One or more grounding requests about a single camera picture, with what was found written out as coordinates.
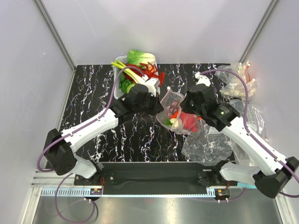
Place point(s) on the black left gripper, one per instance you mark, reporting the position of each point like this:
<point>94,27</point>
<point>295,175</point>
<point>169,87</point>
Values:
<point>157,108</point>

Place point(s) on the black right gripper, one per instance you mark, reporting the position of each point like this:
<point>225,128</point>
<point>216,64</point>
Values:
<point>184,104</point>

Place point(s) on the red bell pepper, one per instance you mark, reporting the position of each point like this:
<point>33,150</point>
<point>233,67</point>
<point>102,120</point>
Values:
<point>190,122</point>

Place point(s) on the white radish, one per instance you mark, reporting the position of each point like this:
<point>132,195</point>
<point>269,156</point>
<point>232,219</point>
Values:
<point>174,123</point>

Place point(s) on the clear pink zip bag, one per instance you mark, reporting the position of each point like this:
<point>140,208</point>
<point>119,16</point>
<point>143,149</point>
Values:
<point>171,103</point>

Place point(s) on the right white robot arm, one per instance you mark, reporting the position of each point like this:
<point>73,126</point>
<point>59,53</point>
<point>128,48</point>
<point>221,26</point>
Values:
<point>272,171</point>

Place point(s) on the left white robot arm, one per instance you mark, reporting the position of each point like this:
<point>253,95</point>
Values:
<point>61,147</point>

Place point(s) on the clear bag right middle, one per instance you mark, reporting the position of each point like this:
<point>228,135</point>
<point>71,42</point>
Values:
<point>254,115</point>

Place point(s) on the green bell pepper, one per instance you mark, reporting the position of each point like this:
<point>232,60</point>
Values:
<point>124,85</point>

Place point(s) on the green white leek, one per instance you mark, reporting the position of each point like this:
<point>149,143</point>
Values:
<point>132,71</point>

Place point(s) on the small red orange pepper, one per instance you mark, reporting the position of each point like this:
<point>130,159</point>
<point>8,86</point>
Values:
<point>175,115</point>

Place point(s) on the white plastic basket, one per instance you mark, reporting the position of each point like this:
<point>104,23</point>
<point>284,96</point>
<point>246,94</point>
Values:
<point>117,91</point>

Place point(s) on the red toy lobster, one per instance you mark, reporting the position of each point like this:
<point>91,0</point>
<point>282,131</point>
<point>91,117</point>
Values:
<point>150,70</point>

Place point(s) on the green napa cabbage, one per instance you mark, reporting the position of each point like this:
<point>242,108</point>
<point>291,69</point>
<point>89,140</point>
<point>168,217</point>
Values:
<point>139,58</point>

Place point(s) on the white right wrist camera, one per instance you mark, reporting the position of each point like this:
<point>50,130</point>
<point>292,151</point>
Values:
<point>201,79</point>

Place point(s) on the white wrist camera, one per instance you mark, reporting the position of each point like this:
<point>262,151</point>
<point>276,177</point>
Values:
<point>201,79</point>
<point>153,86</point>

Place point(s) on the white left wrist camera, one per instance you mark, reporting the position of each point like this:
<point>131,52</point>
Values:
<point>153,86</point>

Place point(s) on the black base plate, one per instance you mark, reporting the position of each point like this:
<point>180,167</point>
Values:
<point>154,179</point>

